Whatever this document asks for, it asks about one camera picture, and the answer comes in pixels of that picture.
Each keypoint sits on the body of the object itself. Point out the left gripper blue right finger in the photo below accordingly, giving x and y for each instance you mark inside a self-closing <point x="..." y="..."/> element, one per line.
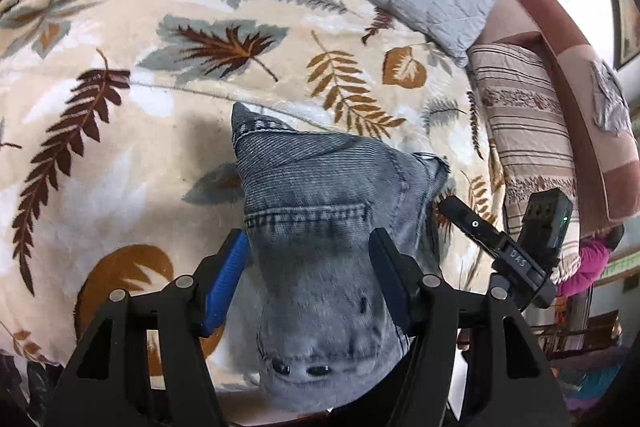
<point x="399" y="277"/>

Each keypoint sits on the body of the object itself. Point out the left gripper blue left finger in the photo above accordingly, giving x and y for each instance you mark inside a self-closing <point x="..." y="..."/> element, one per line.
<point x="217" y="278"/>

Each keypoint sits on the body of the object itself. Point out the blue denim jeans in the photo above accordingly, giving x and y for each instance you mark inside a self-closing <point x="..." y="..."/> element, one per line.
<point x="311" y="201"/>

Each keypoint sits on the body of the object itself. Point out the striped floral beige pillow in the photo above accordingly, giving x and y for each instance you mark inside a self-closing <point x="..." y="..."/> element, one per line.
<point x="526" y="125"/>

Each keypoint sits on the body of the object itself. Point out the silver leaf cushion ornament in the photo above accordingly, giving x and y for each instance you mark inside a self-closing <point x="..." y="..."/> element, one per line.
<point x="610" y="108"/>

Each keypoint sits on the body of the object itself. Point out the leaf pattern fleece blanket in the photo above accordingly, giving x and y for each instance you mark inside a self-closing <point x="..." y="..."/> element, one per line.
<point x="118" y="177"/>

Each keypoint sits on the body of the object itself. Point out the framed wall picture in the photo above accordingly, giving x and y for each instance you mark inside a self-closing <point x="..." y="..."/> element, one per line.
<point x="626" y="31"/>

